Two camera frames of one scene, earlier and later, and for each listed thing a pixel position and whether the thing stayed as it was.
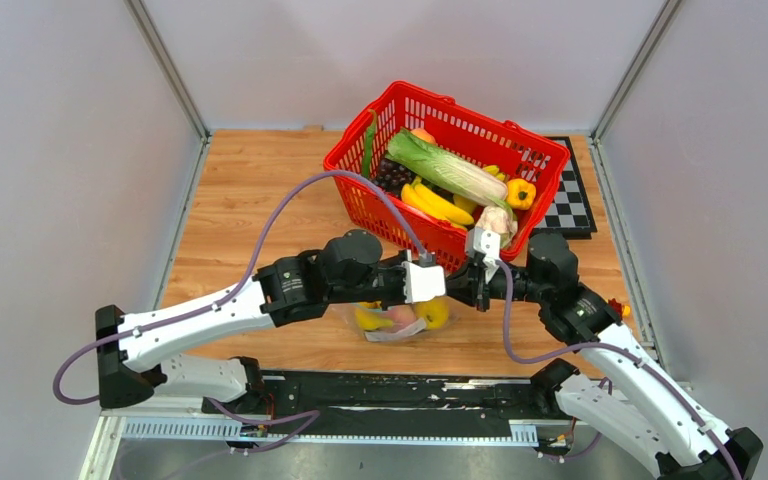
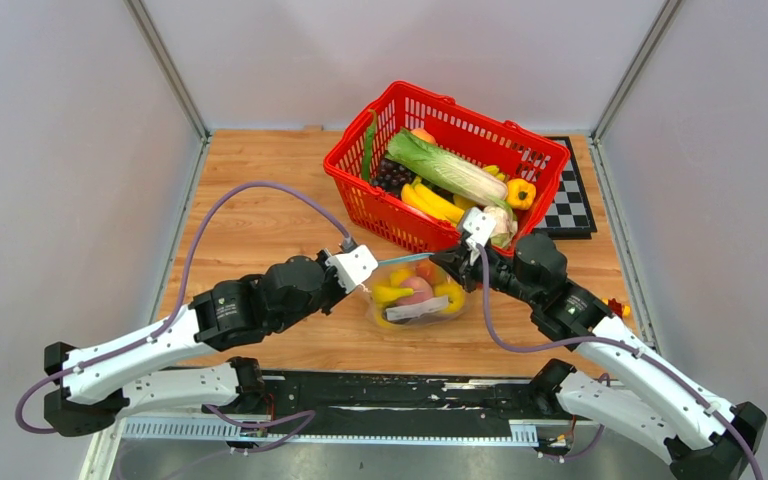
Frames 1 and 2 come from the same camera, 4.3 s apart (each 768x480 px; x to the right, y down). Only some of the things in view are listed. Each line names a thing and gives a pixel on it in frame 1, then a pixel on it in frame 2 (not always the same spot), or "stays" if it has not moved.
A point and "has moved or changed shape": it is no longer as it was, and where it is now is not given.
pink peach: (401, 315) has moved or changed shape
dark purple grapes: (392, 176) stays
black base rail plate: (383, 395) stays
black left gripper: (396, 260) -> (340, 290)
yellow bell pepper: (520, 194) stays
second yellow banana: (433, 202) stays
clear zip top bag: (371, 322) has moved or changed shape
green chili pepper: (367, 157) stays
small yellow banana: (369, 316) has moved or changed shape
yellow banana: (421, 196) stays
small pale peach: (423, 134) stays
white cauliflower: (499, 220) stays
